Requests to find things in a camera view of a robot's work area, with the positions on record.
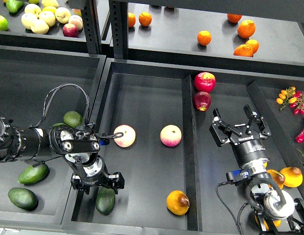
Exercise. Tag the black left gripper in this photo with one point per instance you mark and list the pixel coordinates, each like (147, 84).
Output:
(94, 174)

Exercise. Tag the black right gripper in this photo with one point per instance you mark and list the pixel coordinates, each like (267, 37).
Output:
(246, 143)

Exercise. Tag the dark green avocado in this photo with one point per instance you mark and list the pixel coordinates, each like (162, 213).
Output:
(105, 201)

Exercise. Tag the yellow pear with brown end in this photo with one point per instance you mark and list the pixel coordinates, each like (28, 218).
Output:
(177, 202)

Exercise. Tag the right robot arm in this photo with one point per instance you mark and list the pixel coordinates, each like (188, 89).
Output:
(269, 202)

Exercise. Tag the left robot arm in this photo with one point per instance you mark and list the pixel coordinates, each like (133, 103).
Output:
(78, 146)

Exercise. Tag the light green avocado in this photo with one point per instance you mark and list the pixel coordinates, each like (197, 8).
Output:
(33, 174)

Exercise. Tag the yellow pear centre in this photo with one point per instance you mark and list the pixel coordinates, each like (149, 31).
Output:
(277, 177)

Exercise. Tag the dark green avocado corner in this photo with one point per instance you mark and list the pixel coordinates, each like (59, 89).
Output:
(23, 198)

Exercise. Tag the green avocado top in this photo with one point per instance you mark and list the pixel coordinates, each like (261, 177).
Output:
(72, 119)

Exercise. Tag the green avocado middle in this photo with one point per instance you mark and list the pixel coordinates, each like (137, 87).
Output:
(59, 124)

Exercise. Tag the pale yellow pear front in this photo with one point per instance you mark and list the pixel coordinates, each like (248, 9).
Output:
(39, 27)

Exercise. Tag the pale yellow pear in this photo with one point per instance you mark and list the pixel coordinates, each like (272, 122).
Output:
(39, 27)
(33, 9)
(62, 14)
(48, 17)
(27, 20)

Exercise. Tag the pale yellow pear right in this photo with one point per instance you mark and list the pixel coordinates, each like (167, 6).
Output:
(62, 14)

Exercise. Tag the pale yellow pear middle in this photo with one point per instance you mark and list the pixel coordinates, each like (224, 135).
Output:
(48, 17)

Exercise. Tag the pale yellow pear left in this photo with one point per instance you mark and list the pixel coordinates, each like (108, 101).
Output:
(27, 20)

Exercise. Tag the pale yellow pear back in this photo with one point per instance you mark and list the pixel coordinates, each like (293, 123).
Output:
(33, 9)

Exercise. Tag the dark red apple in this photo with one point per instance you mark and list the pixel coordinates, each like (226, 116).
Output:
(202, 101)

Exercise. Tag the bright red apple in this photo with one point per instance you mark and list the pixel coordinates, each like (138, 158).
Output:
(205, 82)

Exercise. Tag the cherry tomato bunch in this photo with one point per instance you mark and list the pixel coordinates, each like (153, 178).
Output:
(292, 98)

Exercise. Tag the pink apple left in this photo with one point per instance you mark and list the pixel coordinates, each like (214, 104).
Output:
(128, 137)

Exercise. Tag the pink apple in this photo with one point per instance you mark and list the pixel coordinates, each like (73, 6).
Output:
(128, 137)
(170, 135)

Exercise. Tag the orange front right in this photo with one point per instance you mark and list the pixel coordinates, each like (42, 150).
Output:
(243, 50)

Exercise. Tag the pink apple right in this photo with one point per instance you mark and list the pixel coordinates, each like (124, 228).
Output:
(170, 135)

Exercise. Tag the black centre tray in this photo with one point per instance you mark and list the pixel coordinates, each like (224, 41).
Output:
(149, 97)

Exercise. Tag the black tray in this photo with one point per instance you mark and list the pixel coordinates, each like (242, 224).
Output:
(149, 97)
(26, 77)

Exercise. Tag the small orange right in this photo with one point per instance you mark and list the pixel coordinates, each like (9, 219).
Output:
(254, 44)

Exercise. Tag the orange on shelf middle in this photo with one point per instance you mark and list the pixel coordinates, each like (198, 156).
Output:
(204, 37)

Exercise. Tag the large orange on shelf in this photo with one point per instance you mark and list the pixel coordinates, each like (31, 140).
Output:
(246, 29)

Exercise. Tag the orange at shelf top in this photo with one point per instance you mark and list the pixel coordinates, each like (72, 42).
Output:
(234, 18)

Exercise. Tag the black left tray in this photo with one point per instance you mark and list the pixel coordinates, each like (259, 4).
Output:
(26, 77)

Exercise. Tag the orange on shelf left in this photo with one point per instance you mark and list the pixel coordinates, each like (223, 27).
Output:
(131, 20)

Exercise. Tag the red apple on shelf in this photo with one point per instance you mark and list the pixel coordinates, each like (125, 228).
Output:
(70, 30)

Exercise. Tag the pink peach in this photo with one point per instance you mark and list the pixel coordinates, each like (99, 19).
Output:
(77, 21)

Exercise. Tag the green apple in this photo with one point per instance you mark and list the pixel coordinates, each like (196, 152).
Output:
(4, 25)

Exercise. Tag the green pepper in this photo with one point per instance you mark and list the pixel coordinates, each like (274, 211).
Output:
(13, 6)

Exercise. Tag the black shelf post right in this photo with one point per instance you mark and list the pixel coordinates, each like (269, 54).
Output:
(119, 27)

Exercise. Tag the black shelf post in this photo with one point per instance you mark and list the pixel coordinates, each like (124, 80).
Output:
(91, 27)
(119, 27)

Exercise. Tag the black shelf post left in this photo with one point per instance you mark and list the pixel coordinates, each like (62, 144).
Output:
(91, 27)

